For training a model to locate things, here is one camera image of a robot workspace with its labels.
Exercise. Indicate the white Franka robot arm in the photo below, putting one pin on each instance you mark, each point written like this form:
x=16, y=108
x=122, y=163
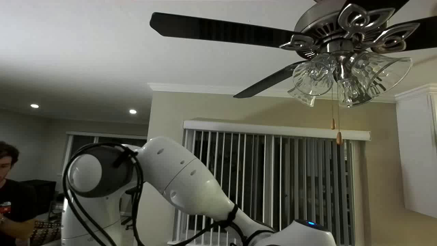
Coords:
x=182, y=178

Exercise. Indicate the recessed ceiling light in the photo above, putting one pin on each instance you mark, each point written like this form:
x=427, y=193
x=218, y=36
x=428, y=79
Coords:
x=35, y=105
x=133, y=111

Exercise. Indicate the clear glass lamp shade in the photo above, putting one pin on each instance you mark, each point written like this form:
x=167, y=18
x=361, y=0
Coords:
x=350, y=93
x=380, y=70
x=315, y=77

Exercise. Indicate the silver ceiling fan housing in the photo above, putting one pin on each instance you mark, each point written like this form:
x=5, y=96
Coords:
x=339, y=29

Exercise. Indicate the white blinds headrail valance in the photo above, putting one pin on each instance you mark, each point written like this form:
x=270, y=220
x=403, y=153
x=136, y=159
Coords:
x=274, y=129

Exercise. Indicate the white vertical window blinds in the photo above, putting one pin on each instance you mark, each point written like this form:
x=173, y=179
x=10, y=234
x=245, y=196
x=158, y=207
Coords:
x=291, y=182

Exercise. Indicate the long black fan blade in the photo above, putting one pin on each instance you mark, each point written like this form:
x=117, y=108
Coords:
x=219, y=28

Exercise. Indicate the dark chair back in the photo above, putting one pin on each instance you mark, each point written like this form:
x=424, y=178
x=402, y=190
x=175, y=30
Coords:
x=42, y=196

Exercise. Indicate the plaid cushion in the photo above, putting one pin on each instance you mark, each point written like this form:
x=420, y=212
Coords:
x=46, y=230

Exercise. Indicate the person in black shirt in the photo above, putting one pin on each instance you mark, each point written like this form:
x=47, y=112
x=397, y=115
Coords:
x=11, y=200

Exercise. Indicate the dark window with white frame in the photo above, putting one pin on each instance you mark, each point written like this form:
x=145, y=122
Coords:
x=87, y=141

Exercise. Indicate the white wall cabinet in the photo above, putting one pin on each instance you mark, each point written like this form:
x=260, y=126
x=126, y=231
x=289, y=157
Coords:
x=418, y=151

